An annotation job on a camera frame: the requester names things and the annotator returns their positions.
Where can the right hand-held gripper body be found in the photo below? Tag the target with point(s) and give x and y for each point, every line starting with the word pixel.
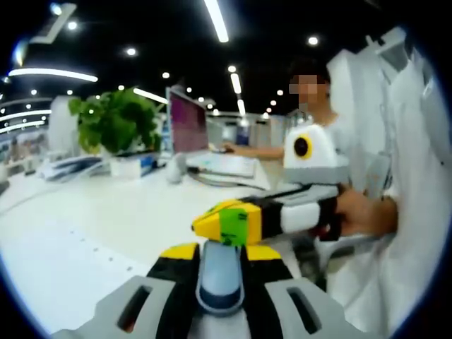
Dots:
pixel 321 162

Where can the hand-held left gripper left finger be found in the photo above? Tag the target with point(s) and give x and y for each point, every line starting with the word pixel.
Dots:
pixel 176 279

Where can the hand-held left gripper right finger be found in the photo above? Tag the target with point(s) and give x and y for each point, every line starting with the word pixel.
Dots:
pixel 268 279

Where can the blue glasses case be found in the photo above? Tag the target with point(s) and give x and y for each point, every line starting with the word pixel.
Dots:
pixel 220 275

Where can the person's right hand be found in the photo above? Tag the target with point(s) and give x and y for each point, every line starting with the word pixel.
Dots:
pixel 367 215

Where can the white keyboard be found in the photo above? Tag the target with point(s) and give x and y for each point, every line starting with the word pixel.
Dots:
pixel 226 164

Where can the operator in white shirt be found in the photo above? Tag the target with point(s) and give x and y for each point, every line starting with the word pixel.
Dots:
pixel 416 176

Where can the computer monitor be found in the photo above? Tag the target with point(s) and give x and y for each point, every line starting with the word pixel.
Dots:
pixel 189 123

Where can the white chest device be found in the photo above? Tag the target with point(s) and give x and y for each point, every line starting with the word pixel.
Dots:
pixel 390 49

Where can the pile of blue white documents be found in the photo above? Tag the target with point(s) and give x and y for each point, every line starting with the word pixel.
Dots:
pixel 70 167

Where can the green potted plant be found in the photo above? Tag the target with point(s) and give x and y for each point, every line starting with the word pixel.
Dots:
pixel 116 120

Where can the straight ceiling light strip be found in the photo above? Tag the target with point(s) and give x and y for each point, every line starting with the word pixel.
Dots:
pixel 217 21

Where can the white round pillar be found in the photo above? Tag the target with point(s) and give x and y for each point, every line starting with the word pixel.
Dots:
pixel 63 123

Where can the ceiling spot lights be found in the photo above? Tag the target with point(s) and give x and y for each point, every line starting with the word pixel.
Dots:
pixel 131 51

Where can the curved ceiling light strip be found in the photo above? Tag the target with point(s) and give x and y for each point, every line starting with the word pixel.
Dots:
pixel 53 73

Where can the ceiling air vent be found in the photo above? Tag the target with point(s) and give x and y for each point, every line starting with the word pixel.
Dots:
pixel 53 24

